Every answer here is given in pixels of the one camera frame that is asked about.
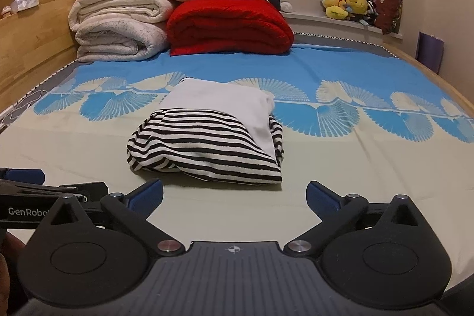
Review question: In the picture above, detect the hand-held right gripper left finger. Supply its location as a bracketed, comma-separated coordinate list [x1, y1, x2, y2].
[31, 178, 186, 258]

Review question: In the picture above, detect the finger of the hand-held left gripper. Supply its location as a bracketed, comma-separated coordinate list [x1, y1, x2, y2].
[0, 181, 109, 207]
[0, 168, 47, 187]

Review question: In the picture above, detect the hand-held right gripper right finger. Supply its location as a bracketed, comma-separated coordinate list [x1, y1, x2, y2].
[284, 181, 433, 258]

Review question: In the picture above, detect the black white striped shirt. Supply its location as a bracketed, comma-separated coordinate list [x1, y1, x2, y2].
[127, 78, 285, 188]

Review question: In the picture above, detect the person's left hand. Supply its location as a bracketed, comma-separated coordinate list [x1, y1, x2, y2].
[0, 230, 27, 311]

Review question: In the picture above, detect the blue cream printed bed sheet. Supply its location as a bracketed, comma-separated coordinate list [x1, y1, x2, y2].
[0, 41, 474, 265]

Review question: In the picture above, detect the wooden headboard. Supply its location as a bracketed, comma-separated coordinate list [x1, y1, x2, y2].
[0, 0, 99, 113]

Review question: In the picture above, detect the white window sill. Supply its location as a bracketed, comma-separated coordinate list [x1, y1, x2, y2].
[283, 8, 403, 43]

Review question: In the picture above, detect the tissue pack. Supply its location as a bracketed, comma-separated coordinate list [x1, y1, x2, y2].
[15, 0, 40, 12]

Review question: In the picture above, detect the purple box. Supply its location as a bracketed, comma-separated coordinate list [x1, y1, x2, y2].
[417, 32, 444, 74]

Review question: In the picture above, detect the cream folded quilt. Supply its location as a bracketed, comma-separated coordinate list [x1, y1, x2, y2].
[68, 0, 176, 33]

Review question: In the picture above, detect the red folded blanket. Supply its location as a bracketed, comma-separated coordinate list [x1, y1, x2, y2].
[166, 0, 295, 58]

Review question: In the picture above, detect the wooden bed side rail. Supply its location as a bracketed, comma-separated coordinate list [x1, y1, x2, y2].
[384, 43, 474, 110]

